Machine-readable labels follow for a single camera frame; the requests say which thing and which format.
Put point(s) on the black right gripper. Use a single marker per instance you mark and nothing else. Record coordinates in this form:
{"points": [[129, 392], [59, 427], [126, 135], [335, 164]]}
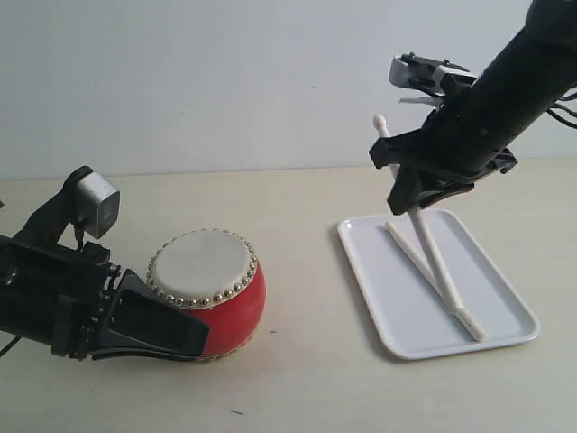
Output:
{"points": [[465, 139]]}

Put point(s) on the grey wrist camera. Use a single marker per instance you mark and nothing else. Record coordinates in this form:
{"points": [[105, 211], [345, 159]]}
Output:
{"points": [[96, 201], [424, 74]]}

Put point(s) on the white drumstick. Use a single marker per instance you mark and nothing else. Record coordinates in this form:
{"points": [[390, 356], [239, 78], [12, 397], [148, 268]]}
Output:
{"points": [[440, 281], [425, 238]]}

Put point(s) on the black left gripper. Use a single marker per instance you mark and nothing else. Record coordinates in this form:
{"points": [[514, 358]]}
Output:
{"points": [[89, 313]]}

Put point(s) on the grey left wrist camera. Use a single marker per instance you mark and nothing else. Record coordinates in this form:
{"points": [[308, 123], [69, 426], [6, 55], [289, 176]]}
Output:
{"points": [[96, 201]]}

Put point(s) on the white plastic tray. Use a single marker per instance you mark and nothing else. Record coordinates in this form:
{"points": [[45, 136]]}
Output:
{"points": [[408, 310]]}

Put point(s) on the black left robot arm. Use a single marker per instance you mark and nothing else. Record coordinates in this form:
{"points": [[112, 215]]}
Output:
{"points": [[25, 290]]}

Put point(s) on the small red drum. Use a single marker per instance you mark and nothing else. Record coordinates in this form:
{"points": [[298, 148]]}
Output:
{"points": [[216, 277]]}

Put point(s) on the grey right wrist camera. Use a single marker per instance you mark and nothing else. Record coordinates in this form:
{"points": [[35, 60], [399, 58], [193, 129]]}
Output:
{"points": [[424, 74]]}

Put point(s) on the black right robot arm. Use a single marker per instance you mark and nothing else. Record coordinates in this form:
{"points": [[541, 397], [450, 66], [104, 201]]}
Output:
{"points": [[540, 58]]}

